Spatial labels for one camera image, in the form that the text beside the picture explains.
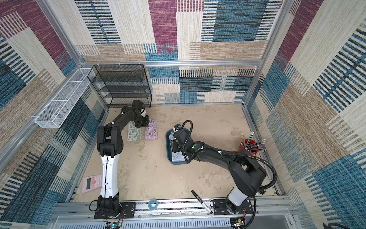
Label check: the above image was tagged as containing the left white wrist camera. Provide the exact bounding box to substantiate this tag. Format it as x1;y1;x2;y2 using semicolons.
140;107;146;116

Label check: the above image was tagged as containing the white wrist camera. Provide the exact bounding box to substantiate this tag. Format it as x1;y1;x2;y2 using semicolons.
140;107;146;116
173;124;181;132

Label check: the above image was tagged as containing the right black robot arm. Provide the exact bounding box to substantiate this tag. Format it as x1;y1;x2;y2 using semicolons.
171;129;267;214

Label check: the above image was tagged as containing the blue tape roll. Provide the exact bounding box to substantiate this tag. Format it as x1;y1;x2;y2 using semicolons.
148;199;159;210

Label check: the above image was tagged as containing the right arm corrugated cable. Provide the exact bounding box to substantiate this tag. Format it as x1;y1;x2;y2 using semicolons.
181;119;277;229

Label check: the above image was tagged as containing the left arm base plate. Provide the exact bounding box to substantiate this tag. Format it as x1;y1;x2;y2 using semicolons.
93;202;136;220

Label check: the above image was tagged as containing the black wire mesh shelf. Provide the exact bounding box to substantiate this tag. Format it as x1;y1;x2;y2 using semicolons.
87;64;152;108

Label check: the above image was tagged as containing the green sticker sheet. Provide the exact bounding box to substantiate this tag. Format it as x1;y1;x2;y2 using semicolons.
127;121;142;142

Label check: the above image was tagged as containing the light blue sticker sheet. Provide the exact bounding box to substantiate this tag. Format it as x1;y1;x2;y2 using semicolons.
166;132;185;165

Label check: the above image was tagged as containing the white wire mesh basket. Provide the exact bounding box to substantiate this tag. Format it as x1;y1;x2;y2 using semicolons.
35;68;91;128

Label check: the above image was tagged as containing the pink calculator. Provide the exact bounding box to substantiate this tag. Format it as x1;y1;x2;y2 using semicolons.
82;174;103;193

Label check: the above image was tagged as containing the pink purple sticker sheet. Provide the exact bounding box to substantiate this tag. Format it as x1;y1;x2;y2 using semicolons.
145;118;158;141

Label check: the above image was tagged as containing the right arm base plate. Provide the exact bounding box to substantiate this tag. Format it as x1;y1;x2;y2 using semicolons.
210;199;254;215

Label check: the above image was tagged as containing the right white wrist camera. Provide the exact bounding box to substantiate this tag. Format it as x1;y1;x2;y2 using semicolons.
173;124;181;132

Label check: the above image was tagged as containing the red pencil cup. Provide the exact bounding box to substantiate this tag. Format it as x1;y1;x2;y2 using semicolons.
237;132;266;156

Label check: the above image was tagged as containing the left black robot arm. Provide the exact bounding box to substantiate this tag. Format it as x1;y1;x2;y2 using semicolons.
97;100;150;219

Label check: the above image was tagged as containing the white cable duct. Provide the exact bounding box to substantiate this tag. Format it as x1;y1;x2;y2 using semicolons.
57;218;232;229

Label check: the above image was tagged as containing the black marker pen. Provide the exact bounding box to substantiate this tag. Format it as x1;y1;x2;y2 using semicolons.
191;190;213;215

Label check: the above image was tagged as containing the teal plastic storage box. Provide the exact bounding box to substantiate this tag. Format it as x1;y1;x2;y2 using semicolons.
165;129;189;166

